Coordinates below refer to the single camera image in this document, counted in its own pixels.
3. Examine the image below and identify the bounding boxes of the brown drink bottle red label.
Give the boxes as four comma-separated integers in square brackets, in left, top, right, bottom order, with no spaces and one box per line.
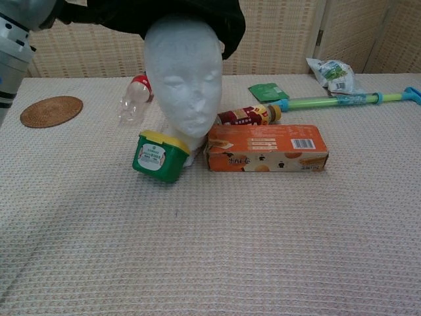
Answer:
[216,103,283,127]

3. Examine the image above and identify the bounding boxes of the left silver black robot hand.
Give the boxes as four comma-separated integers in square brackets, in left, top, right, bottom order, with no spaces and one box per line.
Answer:
[0,0,72,33]

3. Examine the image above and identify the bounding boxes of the round woven brown coaster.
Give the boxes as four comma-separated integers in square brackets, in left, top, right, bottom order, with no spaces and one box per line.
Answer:
[19,95,84,129]

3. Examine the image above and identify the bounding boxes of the white foam mannequin head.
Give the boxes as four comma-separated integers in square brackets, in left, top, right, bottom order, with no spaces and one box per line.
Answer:
[143,16,224,170]

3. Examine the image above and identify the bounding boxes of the woven folding screen panel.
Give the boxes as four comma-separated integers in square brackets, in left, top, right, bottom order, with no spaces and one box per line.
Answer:
[312,0,391,75]
[26,18,149,79]
[220,0,327,76]
[361,0,421,75]

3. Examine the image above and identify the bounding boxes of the green blue water pump toy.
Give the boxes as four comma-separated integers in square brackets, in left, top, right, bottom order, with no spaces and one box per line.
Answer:
[268,86,421,114]

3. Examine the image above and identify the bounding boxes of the green sachet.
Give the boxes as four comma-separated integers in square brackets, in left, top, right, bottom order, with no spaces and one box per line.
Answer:
[247,82,291,102]

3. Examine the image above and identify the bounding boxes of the white woven tablecloth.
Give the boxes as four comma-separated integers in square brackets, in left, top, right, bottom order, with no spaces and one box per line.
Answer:
[0,72,421,316]

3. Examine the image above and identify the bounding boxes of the green tub yellow lid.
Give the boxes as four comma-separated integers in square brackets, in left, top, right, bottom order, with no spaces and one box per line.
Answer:
[132,129,191,184]

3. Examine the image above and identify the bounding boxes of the black baseball cap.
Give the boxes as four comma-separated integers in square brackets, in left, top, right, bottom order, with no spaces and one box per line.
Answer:
[60,0,247,61]

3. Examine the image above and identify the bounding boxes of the orange cracker box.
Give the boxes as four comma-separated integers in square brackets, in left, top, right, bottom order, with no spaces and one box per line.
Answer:
[205,123,330,173]

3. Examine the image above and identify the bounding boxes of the white green snack bag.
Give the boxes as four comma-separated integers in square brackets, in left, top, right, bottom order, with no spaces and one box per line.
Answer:
[305,57,366,97]

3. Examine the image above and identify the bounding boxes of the clear bottle red label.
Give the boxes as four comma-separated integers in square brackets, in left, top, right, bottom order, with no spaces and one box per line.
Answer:
[118,74,155,124]

